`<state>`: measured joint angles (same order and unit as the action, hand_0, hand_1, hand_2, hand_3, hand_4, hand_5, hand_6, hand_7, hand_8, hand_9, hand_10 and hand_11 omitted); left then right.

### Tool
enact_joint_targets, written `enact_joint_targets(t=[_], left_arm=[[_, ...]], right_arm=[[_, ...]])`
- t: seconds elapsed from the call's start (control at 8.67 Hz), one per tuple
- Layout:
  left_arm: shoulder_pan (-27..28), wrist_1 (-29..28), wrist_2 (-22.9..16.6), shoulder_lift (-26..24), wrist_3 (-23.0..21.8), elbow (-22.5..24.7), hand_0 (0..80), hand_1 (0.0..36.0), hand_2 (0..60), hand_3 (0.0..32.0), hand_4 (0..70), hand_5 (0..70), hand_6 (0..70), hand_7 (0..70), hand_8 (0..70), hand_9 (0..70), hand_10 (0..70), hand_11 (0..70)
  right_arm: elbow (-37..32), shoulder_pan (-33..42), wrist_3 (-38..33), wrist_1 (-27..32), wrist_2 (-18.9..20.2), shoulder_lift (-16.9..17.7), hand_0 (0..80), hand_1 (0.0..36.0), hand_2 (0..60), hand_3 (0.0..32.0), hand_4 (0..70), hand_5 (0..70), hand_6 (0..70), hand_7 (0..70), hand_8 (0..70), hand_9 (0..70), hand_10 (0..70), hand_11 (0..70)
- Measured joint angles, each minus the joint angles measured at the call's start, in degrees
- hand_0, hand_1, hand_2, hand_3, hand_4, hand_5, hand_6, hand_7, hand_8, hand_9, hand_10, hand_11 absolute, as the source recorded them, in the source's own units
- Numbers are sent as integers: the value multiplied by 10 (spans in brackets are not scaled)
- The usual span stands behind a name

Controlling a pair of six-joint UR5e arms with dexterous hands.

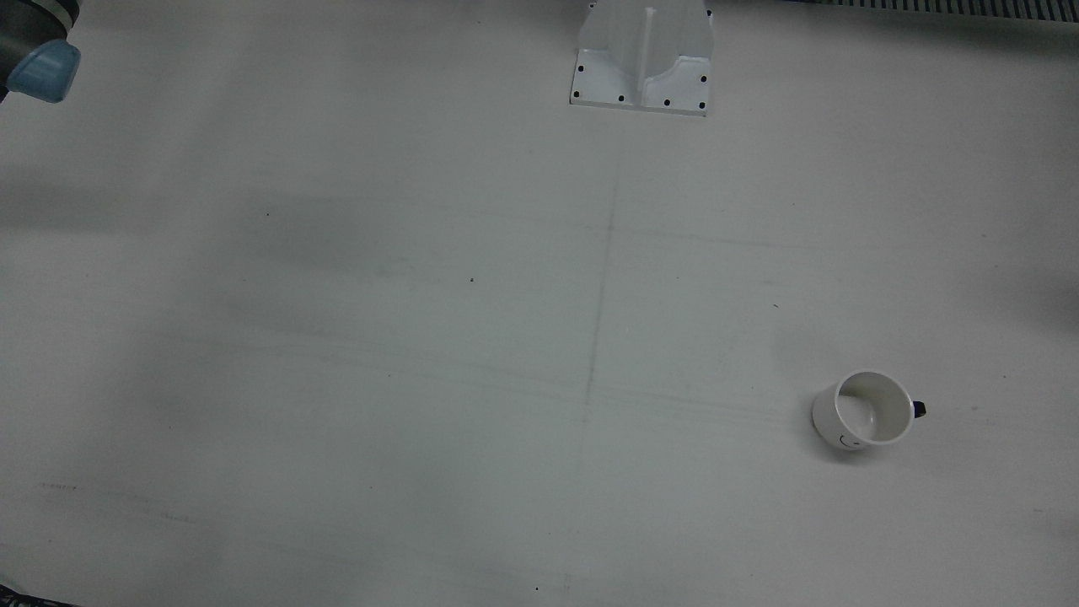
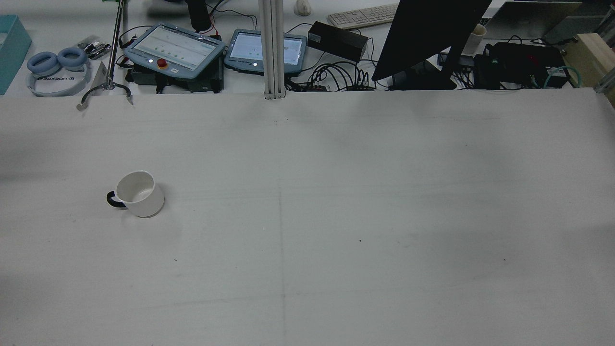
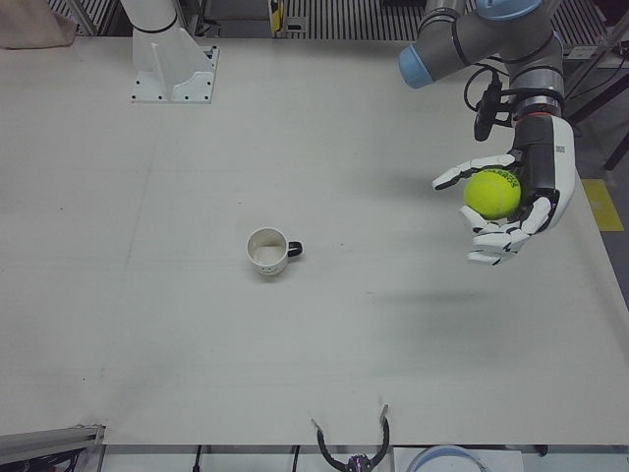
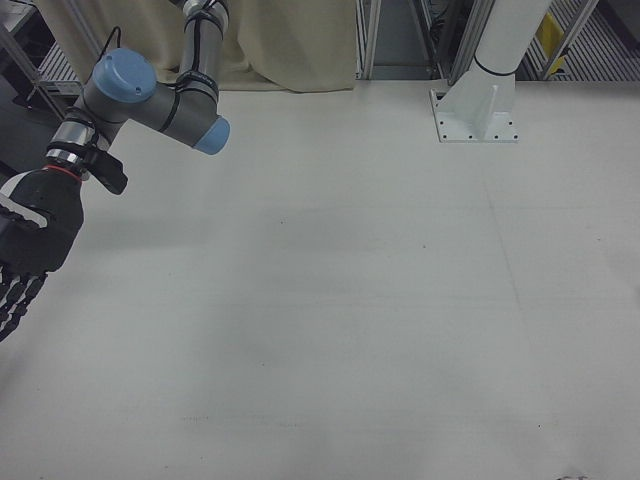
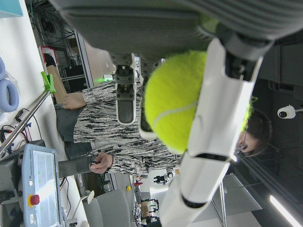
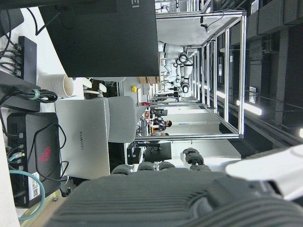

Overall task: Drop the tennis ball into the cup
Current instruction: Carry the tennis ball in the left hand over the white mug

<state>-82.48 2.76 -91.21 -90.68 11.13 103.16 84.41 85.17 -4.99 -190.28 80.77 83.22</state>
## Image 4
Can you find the black dexterous robot hand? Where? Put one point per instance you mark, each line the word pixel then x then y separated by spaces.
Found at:
pixel 47 220

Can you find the grey UR5e robot arm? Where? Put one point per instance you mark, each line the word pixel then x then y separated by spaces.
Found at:
pixel 165 105

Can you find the grey metal shelf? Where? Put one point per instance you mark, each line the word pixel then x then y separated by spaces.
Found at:
pixel 37 65

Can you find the beige curtain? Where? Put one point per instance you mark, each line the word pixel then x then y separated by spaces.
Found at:
pixel 280 40

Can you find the yellow tag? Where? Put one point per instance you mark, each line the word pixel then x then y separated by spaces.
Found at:
pixel 551 31

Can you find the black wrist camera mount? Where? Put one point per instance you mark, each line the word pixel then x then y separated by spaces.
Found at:
pixel 107 172

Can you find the aluminium frame rack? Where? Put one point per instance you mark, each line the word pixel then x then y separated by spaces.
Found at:
pixel 400 37

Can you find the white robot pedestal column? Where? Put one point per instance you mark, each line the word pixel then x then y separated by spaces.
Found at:
pixel 482 80

